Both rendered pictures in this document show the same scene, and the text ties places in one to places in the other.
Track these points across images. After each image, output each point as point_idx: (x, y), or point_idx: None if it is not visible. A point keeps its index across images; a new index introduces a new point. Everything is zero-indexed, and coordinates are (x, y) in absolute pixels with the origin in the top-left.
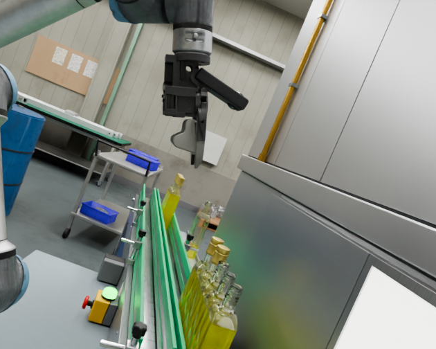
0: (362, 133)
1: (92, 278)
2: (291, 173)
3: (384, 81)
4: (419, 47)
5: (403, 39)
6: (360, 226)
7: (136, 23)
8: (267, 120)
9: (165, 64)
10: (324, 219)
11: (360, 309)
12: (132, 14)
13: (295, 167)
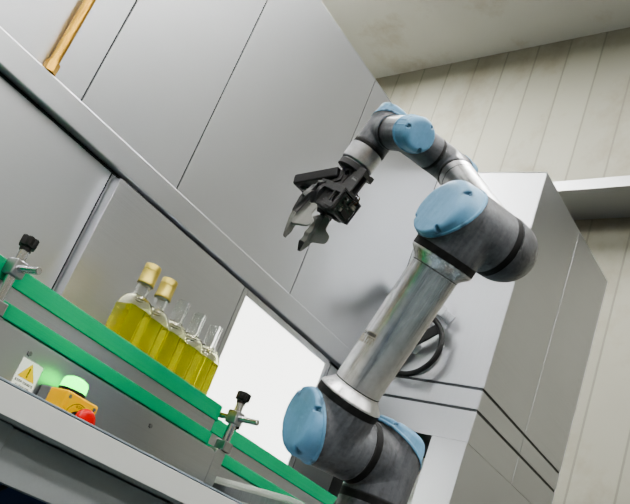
0: (219, 167)
1: None
2: (146, 162)
3: (237, 124)
4: (261, 119)
5: (251, 92)
6: (234, 263)
7: (396, 144)
8: None
9: (365, 180)
10: None
11: (238, 322)
12: (409, 156)
13: (132, 143)
